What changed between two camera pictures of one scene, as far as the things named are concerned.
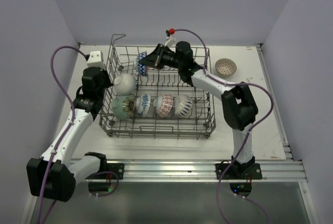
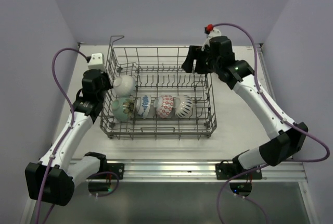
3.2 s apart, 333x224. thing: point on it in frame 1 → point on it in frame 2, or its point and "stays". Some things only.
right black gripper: (155, 58) → (195, 52)
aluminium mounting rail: (204, 170) stays
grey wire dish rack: (145, 101) stays
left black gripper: (104, 73) stays
